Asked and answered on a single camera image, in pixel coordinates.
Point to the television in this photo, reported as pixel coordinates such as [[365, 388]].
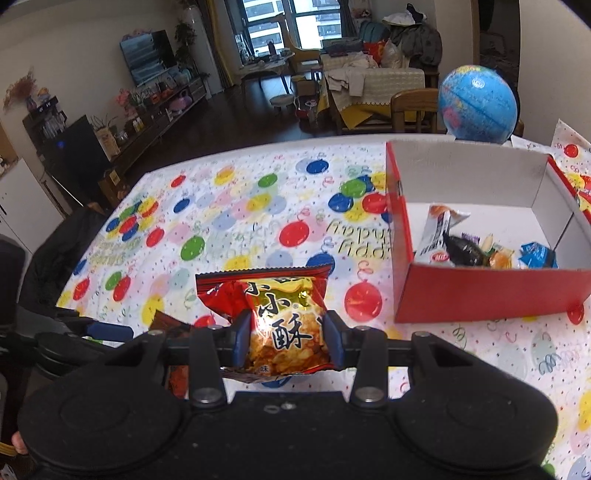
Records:
[[148, 57]]

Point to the wooden chair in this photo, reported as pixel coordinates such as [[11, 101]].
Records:
[[415, 110]]

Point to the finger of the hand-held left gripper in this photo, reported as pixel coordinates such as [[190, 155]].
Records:
[[111, 333]]

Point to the white tower air conditioner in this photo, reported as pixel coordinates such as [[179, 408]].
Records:
[[199, 50]]

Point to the large window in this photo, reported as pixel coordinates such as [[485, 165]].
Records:
[[291, 21]]

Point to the person's left hand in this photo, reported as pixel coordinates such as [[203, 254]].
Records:
[[20, 443]]

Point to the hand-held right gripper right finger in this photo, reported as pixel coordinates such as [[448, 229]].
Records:
[[332, 340]]

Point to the small white stool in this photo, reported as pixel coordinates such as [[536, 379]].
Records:
[[282, 101]]

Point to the tv cabinet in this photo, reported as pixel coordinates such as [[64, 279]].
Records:
[[157, 120]]

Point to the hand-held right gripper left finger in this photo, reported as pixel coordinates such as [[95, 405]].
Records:
[[242, 337]]

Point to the dark jacket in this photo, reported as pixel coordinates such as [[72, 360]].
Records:
[[64, 254]]

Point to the white cabinet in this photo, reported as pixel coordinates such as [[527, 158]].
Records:
[[25, 207]]

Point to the red yellow snack packet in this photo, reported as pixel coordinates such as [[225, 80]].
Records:
[[281, 304]]

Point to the white snack packet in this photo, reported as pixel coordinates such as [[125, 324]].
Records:
[[436, 235]]

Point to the pile of jackets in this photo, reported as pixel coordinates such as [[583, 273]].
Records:
[[415, 37]]

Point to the blue globe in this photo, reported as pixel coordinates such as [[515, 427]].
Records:
[[478, 104]]

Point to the black cabinet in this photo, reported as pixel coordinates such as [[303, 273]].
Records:
[[76, 161]]

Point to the balloon print tablecloth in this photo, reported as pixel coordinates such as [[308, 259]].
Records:
[[258, 240]]

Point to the dried flower bunch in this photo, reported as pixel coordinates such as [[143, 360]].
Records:
[[19, 90]]

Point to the cluttered table with cream cloth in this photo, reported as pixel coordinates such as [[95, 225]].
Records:
[[374, 87]]

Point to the red cardboard box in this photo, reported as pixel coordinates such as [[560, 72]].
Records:
[[489, 290]]

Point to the potted plant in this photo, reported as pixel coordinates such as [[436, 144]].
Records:
[[185, 44]]

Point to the black snack packet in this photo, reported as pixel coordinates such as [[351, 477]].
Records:
[[464, 254]]

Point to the yellow curtain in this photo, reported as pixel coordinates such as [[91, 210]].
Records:
[[217, 41]]

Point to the blue candy packet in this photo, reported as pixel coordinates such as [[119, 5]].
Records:
[[538, 254]]

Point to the yellow armchair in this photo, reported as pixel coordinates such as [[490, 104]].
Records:
[[304, 55]]

